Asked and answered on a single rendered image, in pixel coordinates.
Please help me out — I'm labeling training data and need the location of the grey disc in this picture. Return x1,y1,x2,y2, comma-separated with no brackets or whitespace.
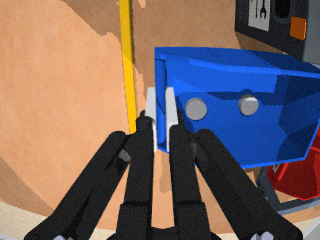
238,94,259,115
185,98,207,120

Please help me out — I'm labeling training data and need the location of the grey metal bin shelf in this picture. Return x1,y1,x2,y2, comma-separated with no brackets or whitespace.
255,165,320,216

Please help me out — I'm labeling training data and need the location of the red open bin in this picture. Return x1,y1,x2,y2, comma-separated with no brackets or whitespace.
266,126,320,201

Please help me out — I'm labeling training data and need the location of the blue bin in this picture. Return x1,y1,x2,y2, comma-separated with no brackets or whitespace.
154,47,320,169

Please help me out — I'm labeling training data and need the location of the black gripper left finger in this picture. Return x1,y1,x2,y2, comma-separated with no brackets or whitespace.
23,87,156,240

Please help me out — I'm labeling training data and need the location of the yellow bar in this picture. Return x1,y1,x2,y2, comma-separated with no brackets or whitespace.
119,0,137,134

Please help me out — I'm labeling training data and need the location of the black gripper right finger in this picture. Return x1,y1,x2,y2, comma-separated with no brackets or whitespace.
166,87,303,240

